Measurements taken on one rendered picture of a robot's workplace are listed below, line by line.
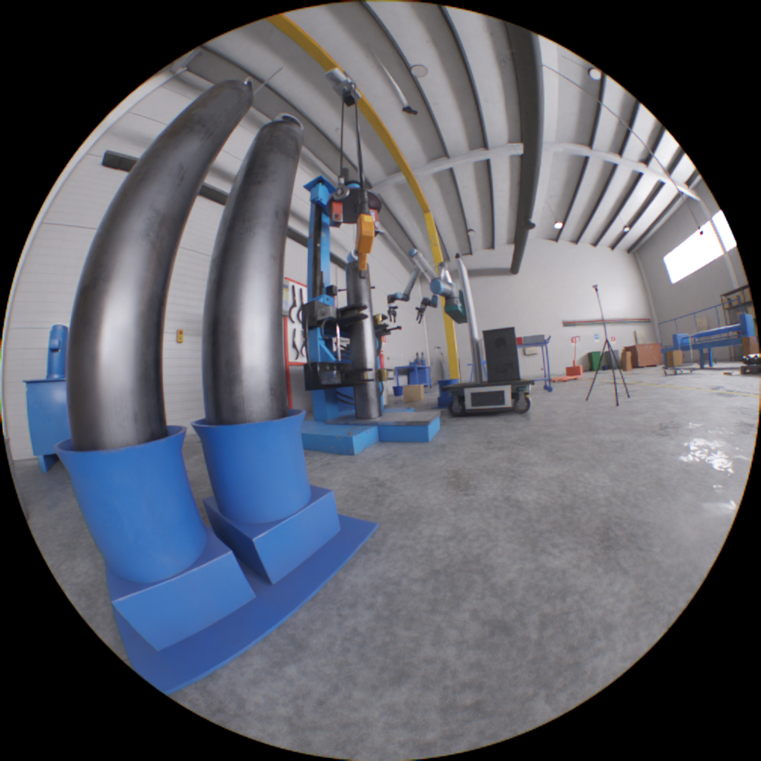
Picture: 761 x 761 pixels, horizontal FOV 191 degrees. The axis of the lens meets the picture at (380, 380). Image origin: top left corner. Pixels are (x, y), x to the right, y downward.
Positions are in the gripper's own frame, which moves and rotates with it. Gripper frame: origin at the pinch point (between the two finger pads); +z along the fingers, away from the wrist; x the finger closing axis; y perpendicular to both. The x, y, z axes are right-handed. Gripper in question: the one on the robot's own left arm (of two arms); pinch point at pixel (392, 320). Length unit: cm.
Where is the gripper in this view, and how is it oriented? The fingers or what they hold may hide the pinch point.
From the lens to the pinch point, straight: 285.9
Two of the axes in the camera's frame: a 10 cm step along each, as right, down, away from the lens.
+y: -7.6, 0.7, 6.4
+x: -6.4, 0.5, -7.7
